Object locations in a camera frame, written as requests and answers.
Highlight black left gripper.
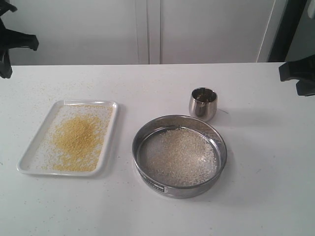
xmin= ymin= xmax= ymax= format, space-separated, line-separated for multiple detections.
xmin=0 ymin=0 xmax=39 ymax=79

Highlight stainless steel cup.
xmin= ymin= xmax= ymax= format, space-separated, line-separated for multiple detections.
xmin=189 ymin=87 xmax=218 ymax=122

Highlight round stainless steel sieve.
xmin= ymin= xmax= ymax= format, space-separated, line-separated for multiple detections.
xmin=132 ymin=115 xmax=227 ymax=198

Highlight yellow grain mixture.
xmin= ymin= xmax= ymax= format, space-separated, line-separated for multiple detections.
xmin=140 ymin=128 xmax=218 ymax=187

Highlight white cabinet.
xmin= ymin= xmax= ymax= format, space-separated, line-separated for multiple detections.
xmin=2 ymin=0 xmax=287 ymax=65

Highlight white plastic tray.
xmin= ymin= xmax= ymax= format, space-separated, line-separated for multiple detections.
xmin=17 ymin=100 xmax=119 ymax=177

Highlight yellow fine grains on tray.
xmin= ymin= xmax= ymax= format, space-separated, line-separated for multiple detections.
xmin=35 ymin=105 xmax=113 ymax=172

